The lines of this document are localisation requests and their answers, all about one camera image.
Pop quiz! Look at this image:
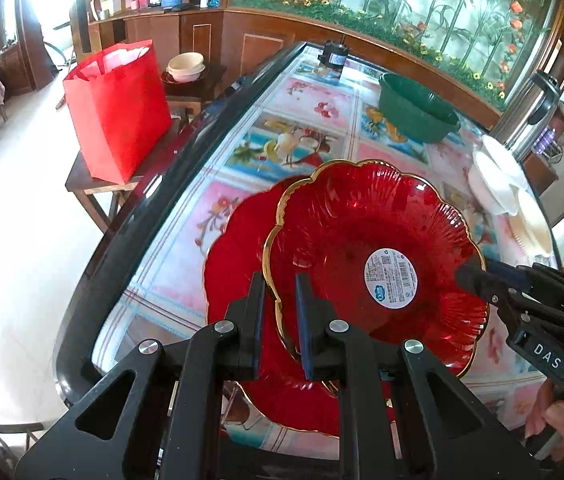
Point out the stainless steel thermos jug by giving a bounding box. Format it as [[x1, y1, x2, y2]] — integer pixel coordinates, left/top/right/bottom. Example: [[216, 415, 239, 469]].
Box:
[[492, 71, 561, 158]]

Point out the black framed dining table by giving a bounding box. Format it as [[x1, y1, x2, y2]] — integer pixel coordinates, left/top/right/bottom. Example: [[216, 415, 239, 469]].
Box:
[[52, 40, 564, 480]]

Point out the purple plastic item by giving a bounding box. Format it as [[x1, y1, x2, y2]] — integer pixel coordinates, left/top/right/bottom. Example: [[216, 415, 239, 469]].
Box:
[[536, 127, 557, 156]]

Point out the small wooden table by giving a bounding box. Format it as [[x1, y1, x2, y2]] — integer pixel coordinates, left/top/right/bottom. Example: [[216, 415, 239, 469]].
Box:
[[65, 110, 187, 233]]

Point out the red glass plate gold rim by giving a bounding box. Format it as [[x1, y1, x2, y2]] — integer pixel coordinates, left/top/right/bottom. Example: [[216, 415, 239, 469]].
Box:
[[202, 176, 397, 438]]

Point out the white bowl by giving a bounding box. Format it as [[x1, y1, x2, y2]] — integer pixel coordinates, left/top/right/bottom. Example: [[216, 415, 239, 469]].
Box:
[[482, 135, 530, 191], [468, 151, 520, 216]]

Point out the large cream bowl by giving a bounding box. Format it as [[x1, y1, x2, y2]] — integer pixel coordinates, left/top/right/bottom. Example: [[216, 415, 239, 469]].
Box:
[[509, 187, 555, 253]]

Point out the wooden cabinet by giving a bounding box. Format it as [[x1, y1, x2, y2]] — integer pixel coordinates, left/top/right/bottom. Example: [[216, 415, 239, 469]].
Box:
[[74, 0, 507, 128]]

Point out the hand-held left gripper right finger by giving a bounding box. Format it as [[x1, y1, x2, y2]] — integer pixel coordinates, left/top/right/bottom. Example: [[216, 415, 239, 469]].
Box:
[[294, 272, 542, 480]]

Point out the person's right hand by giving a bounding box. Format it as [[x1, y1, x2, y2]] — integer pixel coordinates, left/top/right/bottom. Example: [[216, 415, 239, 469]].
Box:
[[526, 382, 564, 443]]

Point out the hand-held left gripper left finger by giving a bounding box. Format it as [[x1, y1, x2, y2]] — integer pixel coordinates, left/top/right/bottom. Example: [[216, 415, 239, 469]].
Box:
[[14, 272, 267, 480]]

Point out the red glass plate with label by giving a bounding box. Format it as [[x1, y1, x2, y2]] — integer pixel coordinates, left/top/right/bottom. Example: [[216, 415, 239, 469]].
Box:
[[263, 159, 490, 378]]

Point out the dark wooden stool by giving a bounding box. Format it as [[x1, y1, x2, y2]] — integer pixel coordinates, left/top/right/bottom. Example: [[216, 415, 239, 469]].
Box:
[[162, 62, 227, 106]]

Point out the green plastic basin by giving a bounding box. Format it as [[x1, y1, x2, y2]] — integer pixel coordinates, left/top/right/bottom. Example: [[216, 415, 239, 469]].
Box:
[[378, 72, 461, 144]]

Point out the dark red saucer plate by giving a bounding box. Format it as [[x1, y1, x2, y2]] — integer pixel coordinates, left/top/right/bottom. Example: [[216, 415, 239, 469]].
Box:
[[161, 69, 207, 86]]

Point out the red paper bag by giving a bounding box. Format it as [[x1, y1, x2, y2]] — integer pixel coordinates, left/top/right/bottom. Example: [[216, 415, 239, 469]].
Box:
[[63, 40, 173, 186]]

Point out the fruit print tablecloth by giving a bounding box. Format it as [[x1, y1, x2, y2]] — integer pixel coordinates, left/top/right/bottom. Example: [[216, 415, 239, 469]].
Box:
[[92, 52, 562, 441]]

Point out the small black motor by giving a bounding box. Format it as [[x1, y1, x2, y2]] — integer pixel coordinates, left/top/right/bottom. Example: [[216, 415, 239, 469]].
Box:
[[318, 40, 350, 70]]

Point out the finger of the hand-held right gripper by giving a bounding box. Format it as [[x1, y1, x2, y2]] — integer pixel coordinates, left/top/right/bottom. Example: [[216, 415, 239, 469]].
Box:
[[456, 263, 564, 334], [485, 259, 564, 307]]

